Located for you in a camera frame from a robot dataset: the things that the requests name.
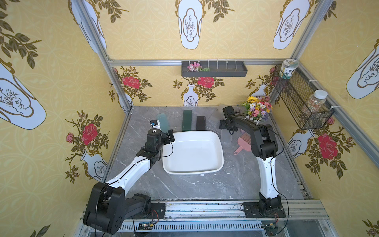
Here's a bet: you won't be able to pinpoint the clear rounded pencil case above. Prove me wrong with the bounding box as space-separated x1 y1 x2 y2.
220 129 233 144

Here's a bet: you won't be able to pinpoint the frosted rectangular pencil case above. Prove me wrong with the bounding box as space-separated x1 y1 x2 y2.
209 104 225 123

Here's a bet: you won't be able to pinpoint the teal translucent pencil case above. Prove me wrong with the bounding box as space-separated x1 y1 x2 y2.
156 113 170 133

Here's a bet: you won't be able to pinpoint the dark green pencil case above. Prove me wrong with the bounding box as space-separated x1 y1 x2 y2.
182 110 192 131

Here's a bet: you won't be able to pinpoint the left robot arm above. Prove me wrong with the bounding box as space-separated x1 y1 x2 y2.
83 128 175 235

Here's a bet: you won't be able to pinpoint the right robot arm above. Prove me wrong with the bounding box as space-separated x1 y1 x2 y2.
219 106 286 217

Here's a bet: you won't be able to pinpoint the black pencil case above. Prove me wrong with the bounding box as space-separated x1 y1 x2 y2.
195 116 206 131

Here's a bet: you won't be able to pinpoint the white storage box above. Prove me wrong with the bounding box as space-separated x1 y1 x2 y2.
162 131 224 175

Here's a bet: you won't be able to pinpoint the pink hand broom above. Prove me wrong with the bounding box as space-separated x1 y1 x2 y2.
234 133 252 155

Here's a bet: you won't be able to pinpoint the white fence flower planter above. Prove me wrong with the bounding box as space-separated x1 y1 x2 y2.
242 96 272 123

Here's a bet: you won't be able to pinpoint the small pink shelf flowers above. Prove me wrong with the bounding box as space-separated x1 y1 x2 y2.
187 62 210 72

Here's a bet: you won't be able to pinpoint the white lidded patterned jar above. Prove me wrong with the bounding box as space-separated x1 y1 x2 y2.
278 59 299 79

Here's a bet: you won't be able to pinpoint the small circuit board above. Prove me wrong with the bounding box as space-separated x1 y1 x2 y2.
138 222 154 231

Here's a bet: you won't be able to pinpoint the clear jar white lid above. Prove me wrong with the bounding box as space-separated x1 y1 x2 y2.
302 90 328 115

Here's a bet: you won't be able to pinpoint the grey wall shelf tray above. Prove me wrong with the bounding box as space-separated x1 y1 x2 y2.
181 60 248 78

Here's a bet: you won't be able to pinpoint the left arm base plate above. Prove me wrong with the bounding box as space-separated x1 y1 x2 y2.
138 202 166 220

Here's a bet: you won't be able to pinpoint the black wire basket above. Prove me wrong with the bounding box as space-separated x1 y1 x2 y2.
272 64 335 130

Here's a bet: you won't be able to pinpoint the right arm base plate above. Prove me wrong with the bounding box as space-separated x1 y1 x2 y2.
241 202 286 219

